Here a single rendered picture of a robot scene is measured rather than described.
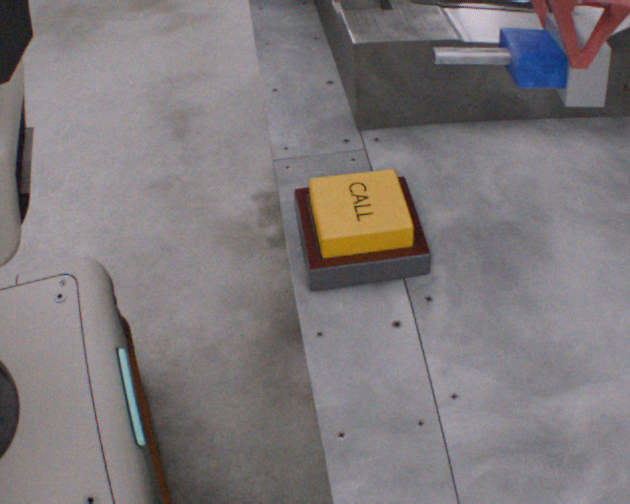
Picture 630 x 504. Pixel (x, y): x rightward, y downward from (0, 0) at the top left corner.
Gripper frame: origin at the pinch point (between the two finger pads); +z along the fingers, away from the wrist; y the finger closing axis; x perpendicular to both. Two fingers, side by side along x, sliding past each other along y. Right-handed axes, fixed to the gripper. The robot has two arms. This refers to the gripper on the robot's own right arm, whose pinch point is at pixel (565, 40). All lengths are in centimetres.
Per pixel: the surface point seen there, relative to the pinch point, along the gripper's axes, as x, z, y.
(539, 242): 2.5, 15.2, -4.7
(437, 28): 6.6, 6.1, 11.9
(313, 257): 19.2, 13.5, -5.4
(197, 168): 32, 95, 109
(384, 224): 14.5, 11.7, -4.9
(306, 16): 15.1, 15.2, 31.9
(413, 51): 9.1, 7.4, 10.1
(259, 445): 25, 95, 35
